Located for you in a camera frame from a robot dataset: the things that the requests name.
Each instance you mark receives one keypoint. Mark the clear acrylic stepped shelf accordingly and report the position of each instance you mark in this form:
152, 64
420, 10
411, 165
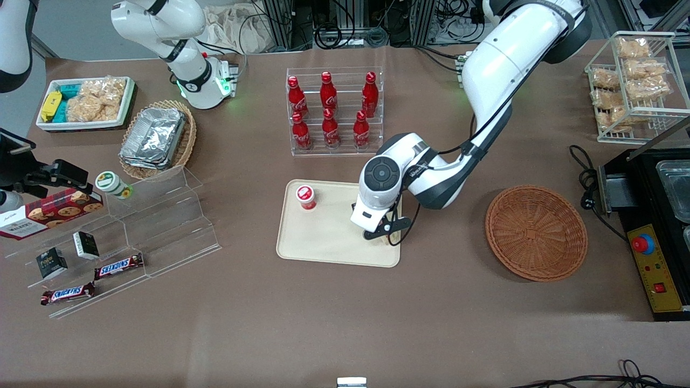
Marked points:
161, 226

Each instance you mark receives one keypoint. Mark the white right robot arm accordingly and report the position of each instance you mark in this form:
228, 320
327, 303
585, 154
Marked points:
183, 21

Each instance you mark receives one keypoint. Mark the small black box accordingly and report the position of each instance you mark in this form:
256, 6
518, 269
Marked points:
86, 245
52, 263

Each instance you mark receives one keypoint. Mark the aluminium foil container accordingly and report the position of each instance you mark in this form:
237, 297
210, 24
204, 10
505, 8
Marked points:
153, 137

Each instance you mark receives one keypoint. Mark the red cola bottle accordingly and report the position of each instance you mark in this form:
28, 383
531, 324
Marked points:
328, 94
330, 130
370, 96
296, 98
301, 133
361, 132

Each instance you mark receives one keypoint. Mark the light oval wicker basket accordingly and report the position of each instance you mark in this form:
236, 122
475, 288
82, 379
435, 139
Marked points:
186, 145

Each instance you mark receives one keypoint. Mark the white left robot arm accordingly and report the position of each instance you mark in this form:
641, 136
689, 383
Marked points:
501, 64

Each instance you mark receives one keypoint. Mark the white rectangular snack tray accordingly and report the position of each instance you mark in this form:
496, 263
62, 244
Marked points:
81, 125

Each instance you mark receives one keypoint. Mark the clear fried snack bag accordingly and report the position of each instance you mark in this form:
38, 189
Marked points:
646, 69
633, 48
610, 101
605, 78
647, 90

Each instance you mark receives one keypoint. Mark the teal snack packet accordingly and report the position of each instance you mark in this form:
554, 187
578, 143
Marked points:
69, 90
61, 112

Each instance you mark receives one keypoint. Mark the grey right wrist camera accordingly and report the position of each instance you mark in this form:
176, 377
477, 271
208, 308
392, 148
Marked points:
8, 202

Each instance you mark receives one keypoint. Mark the green lid cup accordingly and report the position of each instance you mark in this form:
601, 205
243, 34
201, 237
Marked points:
110, 183

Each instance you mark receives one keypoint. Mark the red emergency stop button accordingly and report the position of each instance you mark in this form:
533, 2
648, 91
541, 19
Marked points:
643, 244

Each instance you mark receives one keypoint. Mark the grey metal bar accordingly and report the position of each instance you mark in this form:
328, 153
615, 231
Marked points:
660, 139

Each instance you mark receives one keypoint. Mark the black machine with yellow panel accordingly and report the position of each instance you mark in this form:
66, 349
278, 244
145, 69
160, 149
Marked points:
641, 194

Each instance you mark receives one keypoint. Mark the brown wicker basket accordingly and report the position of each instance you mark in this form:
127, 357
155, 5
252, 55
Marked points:
539, 231

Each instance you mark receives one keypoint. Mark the snickers chocolate bar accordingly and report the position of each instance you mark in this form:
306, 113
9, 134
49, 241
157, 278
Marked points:
67, 293
118, 266

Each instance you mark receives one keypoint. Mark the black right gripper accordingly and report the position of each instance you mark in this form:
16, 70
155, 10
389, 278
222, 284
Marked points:
20, 170

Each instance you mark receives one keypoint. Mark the beige plastic tray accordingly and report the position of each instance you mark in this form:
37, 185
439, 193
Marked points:
323, 237

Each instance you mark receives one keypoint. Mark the beige cloth bag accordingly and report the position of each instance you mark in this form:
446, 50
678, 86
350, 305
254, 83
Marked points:
237, 29

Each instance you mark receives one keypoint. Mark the yellow snack packet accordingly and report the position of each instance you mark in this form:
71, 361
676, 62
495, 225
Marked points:
51, 105

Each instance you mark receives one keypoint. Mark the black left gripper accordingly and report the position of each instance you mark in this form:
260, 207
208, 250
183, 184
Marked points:
353, 206

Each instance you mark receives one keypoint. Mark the clear acrylic bottle rack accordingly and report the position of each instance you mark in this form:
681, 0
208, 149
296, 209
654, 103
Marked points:
345, 151

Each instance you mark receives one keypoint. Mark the clear rice cracker bag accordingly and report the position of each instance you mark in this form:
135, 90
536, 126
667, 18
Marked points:
105, 89
91, 109

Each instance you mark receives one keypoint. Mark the red cookie box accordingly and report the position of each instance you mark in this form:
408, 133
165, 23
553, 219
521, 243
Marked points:
48, 213

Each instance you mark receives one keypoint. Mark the red lid cup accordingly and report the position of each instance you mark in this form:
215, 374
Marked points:
305, 196

